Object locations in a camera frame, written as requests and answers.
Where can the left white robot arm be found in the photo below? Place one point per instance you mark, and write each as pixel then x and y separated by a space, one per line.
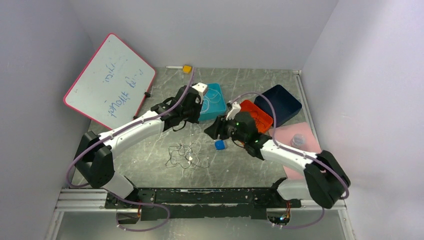
pixel 96 152

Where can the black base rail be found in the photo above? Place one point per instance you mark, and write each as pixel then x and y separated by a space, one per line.
pixel 197 203

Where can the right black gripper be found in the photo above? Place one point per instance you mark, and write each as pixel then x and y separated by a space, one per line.
pixel 218 127

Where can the small clear cup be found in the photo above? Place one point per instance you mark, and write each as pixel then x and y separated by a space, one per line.
pixel 298 141

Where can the navy plastic box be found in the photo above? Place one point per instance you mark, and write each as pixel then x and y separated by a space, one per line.
pixel 285 105

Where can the orange plastic box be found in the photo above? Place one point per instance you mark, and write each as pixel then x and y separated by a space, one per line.
pixel 262 119

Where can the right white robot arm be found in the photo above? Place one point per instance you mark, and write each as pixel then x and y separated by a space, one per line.
pixel 324 180

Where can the pink-framed whiteboard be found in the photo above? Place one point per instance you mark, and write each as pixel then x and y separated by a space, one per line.
pixel 111 88

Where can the pink mat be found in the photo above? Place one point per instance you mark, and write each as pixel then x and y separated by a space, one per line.
pixel 285 133

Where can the yellow small block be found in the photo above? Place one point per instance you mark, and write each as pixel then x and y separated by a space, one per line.
pixel 187 69

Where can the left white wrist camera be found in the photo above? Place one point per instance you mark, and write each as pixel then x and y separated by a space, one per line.
pixel 202 88

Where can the teal plastic box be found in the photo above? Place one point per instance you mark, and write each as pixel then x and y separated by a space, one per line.
pixel 214 103

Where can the white marker pen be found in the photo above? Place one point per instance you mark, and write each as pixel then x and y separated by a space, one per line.
pixel 174 67

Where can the blue white small block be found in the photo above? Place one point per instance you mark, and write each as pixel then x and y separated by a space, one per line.
pixel 220 145

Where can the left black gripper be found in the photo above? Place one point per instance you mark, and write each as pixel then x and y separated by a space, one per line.
pixel 198 104

